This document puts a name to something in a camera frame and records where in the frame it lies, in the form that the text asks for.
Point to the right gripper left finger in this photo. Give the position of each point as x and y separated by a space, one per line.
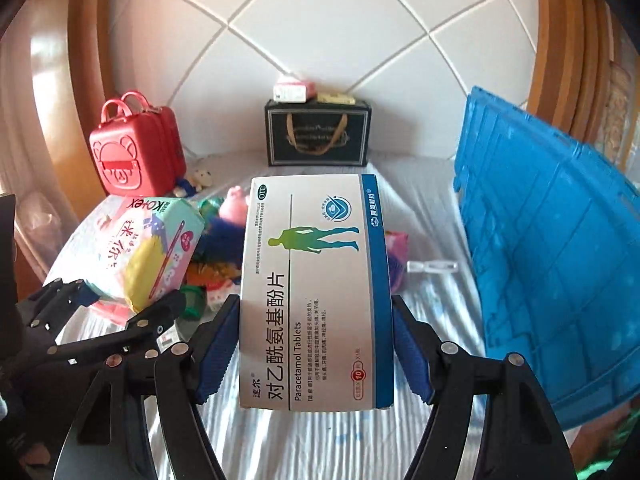
185 376

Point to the green jar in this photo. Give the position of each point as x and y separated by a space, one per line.
196 302

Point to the pink pig plush blue shirt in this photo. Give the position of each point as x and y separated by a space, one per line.
192 184

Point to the blue plastic storage crate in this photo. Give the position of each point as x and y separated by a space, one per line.
553 234

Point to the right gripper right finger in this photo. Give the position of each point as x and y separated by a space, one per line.
446 378

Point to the pink white tissue box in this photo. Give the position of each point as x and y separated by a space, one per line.
289 89

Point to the paracetamol tablets box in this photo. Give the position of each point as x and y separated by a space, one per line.
316 328

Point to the pink green pad pack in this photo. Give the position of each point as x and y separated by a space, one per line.
397 248

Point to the small yellow box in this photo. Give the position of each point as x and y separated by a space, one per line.
336 98

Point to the clear plastic bag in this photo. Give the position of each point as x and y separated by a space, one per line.
44 227

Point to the pink flower tissue pack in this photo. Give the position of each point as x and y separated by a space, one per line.
90 239

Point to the pink pig plush orange shirt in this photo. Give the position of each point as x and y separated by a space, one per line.
234 208

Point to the red piggy suitcase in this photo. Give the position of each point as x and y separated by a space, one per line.
136 147

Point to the black gift bag box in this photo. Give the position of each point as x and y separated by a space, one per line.
317 134

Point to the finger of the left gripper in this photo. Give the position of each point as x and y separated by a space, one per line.
52 306
140 333

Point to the teal pink tissue pack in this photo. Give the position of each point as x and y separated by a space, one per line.
142 250

